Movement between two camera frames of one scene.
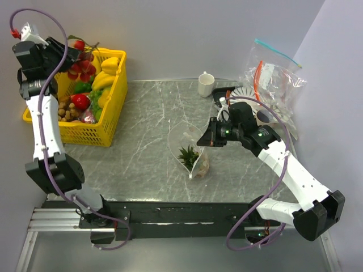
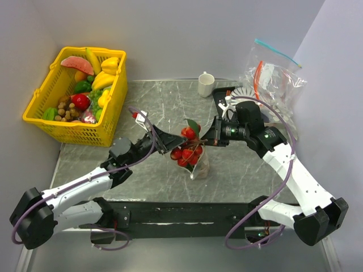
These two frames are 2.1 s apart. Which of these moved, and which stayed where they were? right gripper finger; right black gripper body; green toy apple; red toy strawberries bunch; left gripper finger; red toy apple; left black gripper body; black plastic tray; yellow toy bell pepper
Moved: left gripper finger; red toy strawberries bunch; left black gripper body
Stayed: black plastic tray; green toy apple; right gripper finger; yellow toy bell pepper; right black gripper body; red toy apple
